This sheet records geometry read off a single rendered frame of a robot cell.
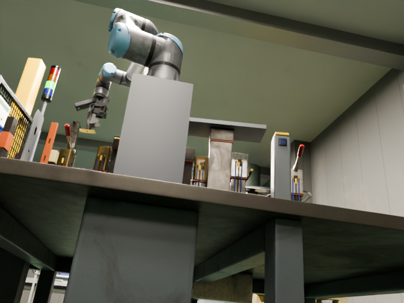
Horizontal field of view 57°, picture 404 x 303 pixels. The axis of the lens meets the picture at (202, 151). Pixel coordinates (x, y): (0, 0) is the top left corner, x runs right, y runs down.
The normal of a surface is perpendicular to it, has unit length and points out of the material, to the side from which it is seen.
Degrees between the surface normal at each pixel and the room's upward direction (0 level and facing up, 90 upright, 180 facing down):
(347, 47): 180
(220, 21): 180
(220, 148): 90
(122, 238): 90
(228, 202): 90
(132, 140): 90
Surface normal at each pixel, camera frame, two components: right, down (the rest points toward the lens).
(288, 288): 0.20, -0.40
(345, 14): -0.08, 0.90
